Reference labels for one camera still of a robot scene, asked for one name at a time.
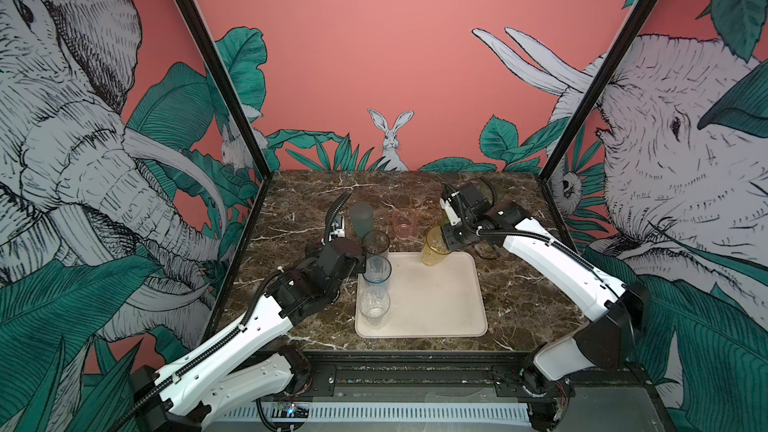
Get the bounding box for blue plastic cup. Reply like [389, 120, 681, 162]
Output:
[362, 255, 392, 286]

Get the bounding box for orange plastic cup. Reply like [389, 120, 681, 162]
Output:
[421, 226, 450, 267]

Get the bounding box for dark grey plastic cup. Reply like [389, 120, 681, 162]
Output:
[361, 230, 390, 257]

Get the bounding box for clear plastic cup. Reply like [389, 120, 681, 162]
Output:
[358, 285, 391, 325]

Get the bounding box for teal frosted plastic cup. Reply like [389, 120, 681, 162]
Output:
[349, 202, 374, 239]

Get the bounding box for pink plastic cup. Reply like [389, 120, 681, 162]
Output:
[392, 210, 418, 239]

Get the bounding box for beige plastic tray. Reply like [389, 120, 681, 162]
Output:
[355, 252, 488, 339]

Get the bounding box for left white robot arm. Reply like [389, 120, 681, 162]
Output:
[110, 231, 364, 431]

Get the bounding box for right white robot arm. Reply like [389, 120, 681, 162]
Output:
[440, 182, 651, 396]

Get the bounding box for white vented strip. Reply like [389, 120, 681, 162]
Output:
[221, 402, 531, 426]

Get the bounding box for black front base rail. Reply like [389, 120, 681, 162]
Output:
[173, 349, 655, 400]

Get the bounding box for right black frame post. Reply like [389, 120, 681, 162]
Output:
[538, 0, 659, 182]

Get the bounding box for black frame post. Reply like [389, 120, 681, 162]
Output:
[174, 0, 272, 182]
[538, 0, 659, 182]

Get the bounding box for left black frame post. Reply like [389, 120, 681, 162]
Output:
[174, 0, 272, 182]

